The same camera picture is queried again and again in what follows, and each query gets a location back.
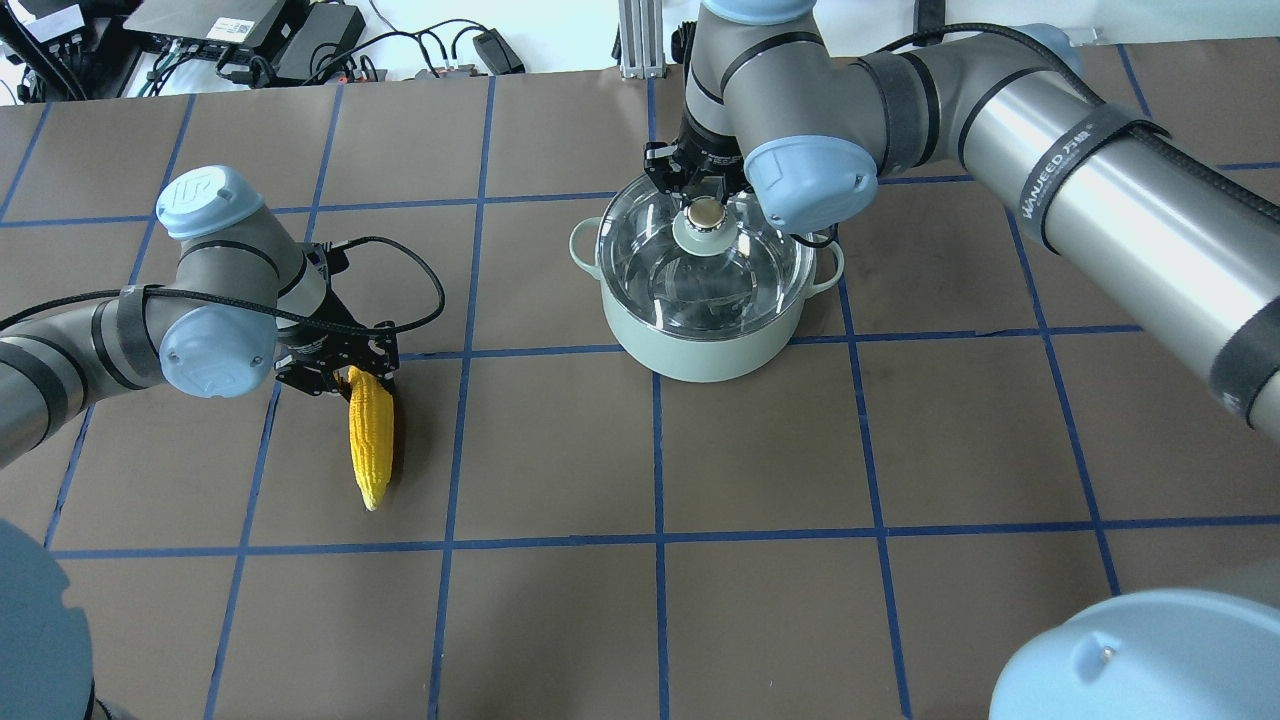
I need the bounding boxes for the yellow corn cob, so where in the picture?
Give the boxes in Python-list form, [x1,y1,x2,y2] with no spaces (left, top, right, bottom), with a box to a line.
[347,366,396,512]

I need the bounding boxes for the glass pot lid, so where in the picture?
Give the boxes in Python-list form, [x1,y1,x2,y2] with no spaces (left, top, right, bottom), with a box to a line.
[594,176,818,341]

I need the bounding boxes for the mint green pot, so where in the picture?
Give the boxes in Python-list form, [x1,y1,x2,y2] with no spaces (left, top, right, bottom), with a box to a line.
[568,176,845,383]

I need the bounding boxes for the black power adapter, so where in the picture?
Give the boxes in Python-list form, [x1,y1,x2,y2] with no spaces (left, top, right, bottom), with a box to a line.
[472,28,526,76]

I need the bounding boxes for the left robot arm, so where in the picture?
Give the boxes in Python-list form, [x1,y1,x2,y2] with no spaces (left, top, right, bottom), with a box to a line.
[1,165,399,464]

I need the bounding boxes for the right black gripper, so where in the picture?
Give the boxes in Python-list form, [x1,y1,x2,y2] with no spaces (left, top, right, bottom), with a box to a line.
[643,120,751,201]

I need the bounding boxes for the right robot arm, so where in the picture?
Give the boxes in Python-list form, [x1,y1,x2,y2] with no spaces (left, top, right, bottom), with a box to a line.
[645,1,1279,437]

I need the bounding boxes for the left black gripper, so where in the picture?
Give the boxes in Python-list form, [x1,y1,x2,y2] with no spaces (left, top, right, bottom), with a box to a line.
[275,324,401,397]

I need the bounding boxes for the aluminium frame post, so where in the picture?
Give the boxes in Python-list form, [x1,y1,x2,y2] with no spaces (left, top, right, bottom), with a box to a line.
[616,1,689,79]

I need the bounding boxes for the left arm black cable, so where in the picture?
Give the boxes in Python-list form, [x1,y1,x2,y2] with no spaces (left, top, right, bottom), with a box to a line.
[0,236,445,333]

